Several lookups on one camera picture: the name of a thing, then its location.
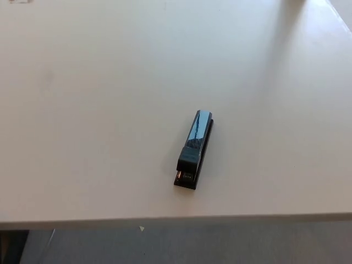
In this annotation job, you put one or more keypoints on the black stapler with glossy top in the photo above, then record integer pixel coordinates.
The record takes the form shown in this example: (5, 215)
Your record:
(197, 132)

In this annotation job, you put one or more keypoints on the small pale paper scrap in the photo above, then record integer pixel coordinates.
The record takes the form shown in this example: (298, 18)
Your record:
(142, 228)

